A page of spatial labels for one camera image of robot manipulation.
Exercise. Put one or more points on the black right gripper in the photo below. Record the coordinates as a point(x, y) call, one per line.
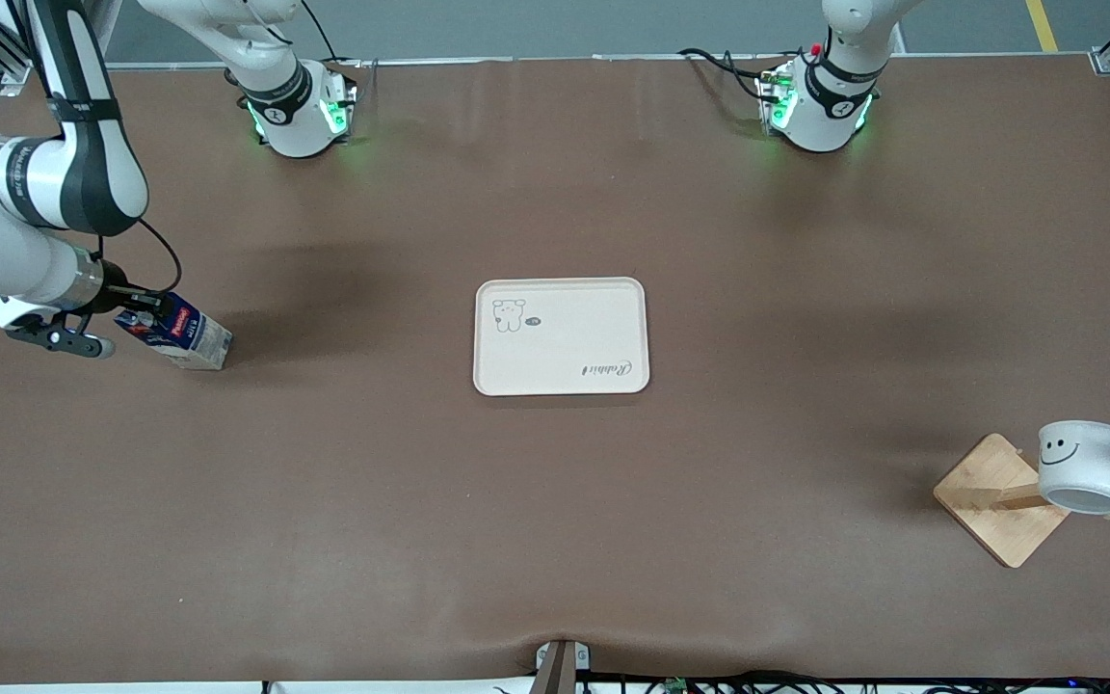
point(118, 287)

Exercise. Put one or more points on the blue milk carton green cap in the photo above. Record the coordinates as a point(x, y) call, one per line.
point(191, 342)

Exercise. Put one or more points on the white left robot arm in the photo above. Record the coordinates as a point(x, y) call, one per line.
point(820, 120)

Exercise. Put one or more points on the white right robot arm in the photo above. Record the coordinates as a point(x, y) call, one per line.
point(35, 173)

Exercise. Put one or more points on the wooden cup rack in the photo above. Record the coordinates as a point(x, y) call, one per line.
point(998, 511)

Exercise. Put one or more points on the cream plastic tray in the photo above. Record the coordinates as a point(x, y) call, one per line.
point(574, 371)

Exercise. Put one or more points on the small green circuit board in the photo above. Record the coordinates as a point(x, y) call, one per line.
point(676, 685)

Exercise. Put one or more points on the metal table edge bracket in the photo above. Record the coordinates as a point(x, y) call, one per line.
point(562, 665)

